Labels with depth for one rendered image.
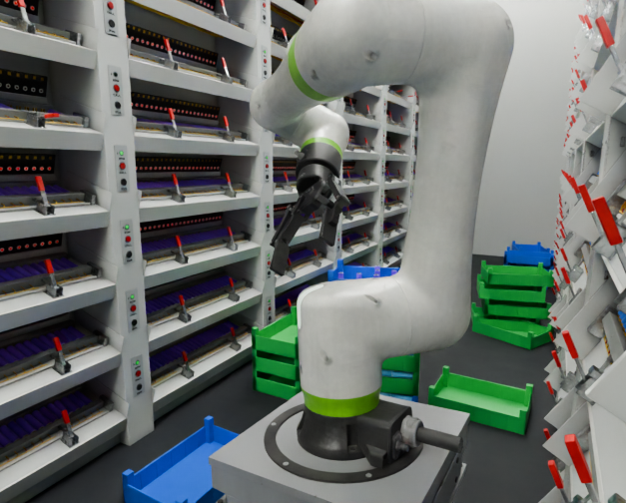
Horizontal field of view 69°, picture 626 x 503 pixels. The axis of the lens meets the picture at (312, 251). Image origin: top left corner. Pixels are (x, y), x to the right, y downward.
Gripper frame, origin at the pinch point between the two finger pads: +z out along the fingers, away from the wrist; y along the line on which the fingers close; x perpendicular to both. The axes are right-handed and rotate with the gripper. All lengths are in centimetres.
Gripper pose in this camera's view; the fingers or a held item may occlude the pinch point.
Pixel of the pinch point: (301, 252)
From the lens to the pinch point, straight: 80.7
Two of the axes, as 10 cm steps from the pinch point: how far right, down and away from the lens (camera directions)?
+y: 6.6, -4.0, -6.3
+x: 7.4, 5.0, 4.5
